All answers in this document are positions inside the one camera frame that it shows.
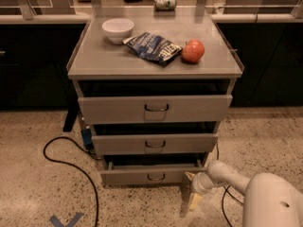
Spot red apple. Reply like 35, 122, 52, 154
182, 39, 205, 63

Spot black cable right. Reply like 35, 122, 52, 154
216, 142, 245, 227

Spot black cable left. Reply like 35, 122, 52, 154
43, 135, 100, 227

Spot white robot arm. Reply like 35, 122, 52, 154
186, 160, 303, 227

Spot black cable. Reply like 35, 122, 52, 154
43, 135, 100, 227
216, 142, 245, 227

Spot crumpled white green can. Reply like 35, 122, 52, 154
153, 0, 177, 10

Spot blue power adapter box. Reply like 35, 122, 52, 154
81, 129, 94, 150

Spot grey middle drawer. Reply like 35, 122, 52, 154
92, 133, 218, 155

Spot grey drawer cabinet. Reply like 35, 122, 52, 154
68, 7, 242, 178

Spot grey bottom drawer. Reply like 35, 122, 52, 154
100, 160, 205, 185

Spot grey top drawer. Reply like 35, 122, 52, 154
79, 95, 232, 124

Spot grey drawer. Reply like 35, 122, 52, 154
79, 95, 232, 124
92, 133, 218, 155
100, 160, 205, 185

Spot blue chip bag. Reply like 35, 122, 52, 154
123, 32, 182, 67

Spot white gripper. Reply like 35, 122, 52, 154
185, 172, 214, 211

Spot white ceramic bowl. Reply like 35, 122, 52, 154
101, 18, 134, 44

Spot dark lab counter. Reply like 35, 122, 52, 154
0, 23, 303, 110

